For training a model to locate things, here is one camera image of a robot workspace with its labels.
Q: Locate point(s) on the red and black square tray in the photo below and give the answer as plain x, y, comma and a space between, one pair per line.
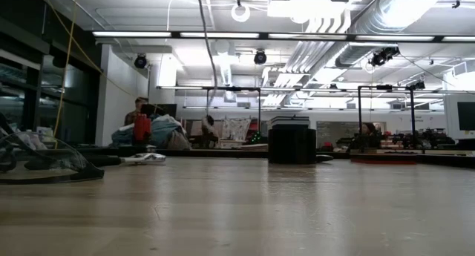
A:
382, 161

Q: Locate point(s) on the black metal gantry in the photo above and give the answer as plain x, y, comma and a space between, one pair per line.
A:
384, 87
234, 88

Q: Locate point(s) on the white and black stacked bins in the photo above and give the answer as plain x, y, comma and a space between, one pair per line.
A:
289, 122

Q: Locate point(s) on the white patterned cloth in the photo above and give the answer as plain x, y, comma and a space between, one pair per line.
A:
235, 130

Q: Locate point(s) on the silver ventilation duct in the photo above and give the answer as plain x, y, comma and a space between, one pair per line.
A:
371, 22

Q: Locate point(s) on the black monitor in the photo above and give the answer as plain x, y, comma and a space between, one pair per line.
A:
167, 109

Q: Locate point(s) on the black wall screen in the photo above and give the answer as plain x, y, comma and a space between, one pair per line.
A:
466, 116

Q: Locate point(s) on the pile of cloths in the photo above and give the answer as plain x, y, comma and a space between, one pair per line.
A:
163, 131

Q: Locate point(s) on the red bottle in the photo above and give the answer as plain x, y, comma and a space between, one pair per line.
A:
142, 128

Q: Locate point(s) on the person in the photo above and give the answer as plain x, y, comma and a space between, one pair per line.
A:
209, 130
367, 129
135, 113

